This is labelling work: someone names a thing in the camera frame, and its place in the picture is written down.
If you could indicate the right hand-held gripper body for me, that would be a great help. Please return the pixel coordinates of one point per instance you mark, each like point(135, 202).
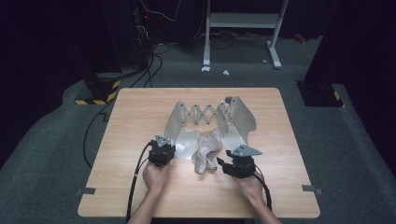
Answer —
point(244, 165)

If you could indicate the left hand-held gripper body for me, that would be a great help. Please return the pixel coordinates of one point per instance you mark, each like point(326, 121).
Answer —
point(160, 154)

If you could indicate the white textured cleaning cloth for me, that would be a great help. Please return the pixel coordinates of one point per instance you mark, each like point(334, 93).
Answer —
point(205, 152)

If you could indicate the grey expandable metal book stand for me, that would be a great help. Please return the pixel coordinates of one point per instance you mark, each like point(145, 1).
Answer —
point(236, 121)

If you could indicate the person's left hand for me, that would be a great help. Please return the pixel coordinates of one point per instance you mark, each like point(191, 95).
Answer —
point(155, 177)

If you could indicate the person's right hand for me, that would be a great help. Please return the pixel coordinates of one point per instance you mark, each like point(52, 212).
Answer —
point(251, 188)

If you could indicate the grey round table grommet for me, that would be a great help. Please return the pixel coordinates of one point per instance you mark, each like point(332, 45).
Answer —
point(229, 99)

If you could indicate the grey tape strip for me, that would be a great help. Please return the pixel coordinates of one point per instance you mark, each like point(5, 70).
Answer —
point(311, 188)
point(87, 191)

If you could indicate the white paper scrap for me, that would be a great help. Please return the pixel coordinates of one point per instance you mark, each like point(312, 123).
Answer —
point(205, 68)
point(226, 72)

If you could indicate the black yellow striped stand base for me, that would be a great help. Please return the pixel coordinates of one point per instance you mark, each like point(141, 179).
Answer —
point(320, 95)
point(99, 90)

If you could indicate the black equipment rack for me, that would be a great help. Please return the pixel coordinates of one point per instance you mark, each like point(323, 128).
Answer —
point(124, 34)

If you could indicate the red object on floor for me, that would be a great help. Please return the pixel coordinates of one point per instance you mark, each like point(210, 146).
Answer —
point(299, 38)

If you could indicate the white metal stand frame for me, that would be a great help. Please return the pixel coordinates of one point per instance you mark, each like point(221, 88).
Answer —
point(243, 20)

